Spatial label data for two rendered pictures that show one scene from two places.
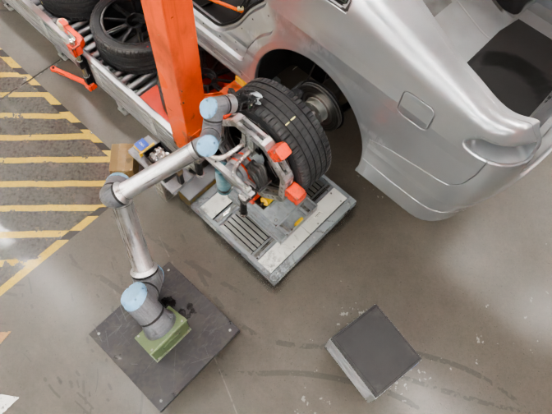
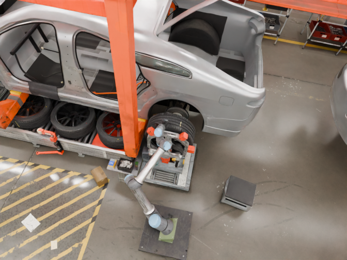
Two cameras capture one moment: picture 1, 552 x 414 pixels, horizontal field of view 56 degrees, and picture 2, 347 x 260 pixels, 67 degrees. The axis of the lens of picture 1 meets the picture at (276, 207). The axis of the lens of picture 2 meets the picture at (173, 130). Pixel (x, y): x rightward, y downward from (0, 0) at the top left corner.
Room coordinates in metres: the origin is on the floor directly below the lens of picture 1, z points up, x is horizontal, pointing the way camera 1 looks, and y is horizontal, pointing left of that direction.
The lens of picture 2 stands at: (-0.05, 1.12, 3.79)
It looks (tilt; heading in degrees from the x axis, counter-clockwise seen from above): 55 degrees down; 326
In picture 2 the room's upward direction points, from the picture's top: 9 degrees clockwise
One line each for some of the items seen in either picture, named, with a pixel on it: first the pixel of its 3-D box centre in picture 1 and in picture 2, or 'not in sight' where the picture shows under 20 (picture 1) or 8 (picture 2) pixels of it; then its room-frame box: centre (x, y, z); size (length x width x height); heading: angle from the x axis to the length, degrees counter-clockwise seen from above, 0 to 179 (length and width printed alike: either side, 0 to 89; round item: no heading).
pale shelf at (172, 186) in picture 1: (160, 164); (123, 167); (1.60, 0.75, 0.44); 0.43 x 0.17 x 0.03; 52
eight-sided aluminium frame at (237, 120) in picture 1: (251, 158); (167, 144); (1.46, 0.16, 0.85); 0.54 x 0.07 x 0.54; 52
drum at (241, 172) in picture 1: (242, 166); (166, 149); (1.41, 0.20, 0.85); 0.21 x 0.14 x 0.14; 142
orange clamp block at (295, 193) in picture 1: (295, 193); (190, 149); (1.27, -0.09, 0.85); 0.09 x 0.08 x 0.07; 52
